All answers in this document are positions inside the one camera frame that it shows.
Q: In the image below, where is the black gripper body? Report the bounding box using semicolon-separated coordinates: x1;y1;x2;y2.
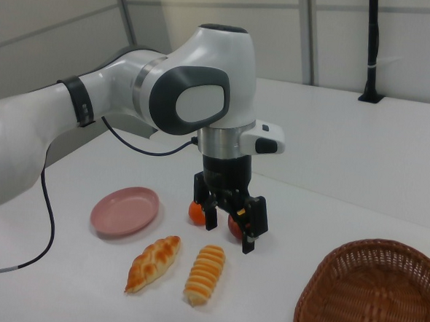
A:
198;152;254;208

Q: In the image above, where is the toy orange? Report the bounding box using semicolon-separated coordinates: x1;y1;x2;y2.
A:
187;202;208;226

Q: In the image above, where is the red toy apple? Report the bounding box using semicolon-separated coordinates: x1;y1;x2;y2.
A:
226;213;246;240

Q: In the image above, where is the ridged toy bread roll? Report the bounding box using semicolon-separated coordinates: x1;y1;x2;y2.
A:
181;243;227;309

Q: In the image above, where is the braided toy bread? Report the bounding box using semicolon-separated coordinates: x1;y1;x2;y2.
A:
124;232;182;297

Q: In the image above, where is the pink plate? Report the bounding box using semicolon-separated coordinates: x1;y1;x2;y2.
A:
89;184;162;238

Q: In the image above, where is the brown woven basket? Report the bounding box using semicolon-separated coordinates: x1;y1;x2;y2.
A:
293;233;430;322

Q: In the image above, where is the black pole stand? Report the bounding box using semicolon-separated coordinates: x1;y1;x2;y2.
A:
356;0;391;105

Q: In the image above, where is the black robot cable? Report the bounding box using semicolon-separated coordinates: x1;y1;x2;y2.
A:
0;109;200;288

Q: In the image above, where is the black strap on arm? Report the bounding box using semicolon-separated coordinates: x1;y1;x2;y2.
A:
55;74;99;129

